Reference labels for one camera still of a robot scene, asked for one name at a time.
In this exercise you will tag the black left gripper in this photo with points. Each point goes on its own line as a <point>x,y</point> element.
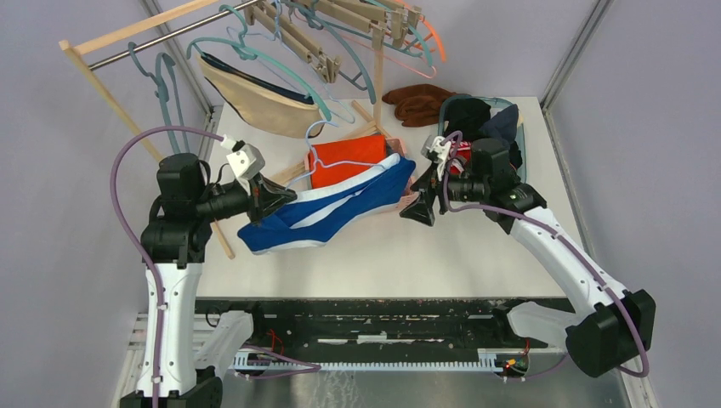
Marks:
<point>265,199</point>

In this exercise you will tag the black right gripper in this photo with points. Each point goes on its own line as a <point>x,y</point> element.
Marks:
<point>432,185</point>

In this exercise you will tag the blue white-lettered underwear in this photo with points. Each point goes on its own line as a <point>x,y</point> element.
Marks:
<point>317,215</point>

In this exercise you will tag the cream navy labelled underwear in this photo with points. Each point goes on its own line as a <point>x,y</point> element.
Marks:
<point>503,126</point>

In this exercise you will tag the grey-blue plastic hanger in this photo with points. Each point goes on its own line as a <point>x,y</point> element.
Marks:
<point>166,83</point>

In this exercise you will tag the light blue wire hanger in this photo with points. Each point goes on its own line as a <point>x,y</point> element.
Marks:
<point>343,112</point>

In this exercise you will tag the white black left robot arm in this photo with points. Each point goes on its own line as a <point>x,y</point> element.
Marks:
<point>173,248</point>

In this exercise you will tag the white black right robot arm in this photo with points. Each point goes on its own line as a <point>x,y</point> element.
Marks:
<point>608,328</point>

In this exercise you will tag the beige navy-trimmed underwear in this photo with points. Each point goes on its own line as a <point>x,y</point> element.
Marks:
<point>261,104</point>

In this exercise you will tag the teal plastic hanger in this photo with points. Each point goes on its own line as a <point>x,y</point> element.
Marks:
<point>246,52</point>

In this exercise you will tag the wooden clip hanger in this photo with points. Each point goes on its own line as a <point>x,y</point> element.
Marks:
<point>269,16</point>

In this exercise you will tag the orange plastic hanger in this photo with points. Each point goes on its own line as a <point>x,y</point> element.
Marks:
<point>431,36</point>

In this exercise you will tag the pink perforated plastic basket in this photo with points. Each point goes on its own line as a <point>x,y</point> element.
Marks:
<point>407,196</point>

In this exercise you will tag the orange folded garment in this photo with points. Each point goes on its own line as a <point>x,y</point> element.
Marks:
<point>334,162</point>

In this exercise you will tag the red white garment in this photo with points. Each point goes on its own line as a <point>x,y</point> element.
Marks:
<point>464,149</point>

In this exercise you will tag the black garment in basket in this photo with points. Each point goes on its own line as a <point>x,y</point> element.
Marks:
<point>467,116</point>

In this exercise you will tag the brown cloth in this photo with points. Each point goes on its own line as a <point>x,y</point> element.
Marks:
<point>417,105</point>

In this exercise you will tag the teal oval laundry basket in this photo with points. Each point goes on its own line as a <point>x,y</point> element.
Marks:
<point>516,150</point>

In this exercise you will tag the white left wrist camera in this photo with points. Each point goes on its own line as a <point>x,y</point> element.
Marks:
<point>245,160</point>

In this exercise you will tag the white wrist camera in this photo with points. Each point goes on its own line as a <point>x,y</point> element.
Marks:
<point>437,149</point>
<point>245,160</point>

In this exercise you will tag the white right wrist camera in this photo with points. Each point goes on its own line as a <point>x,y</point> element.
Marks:
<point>437,149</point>

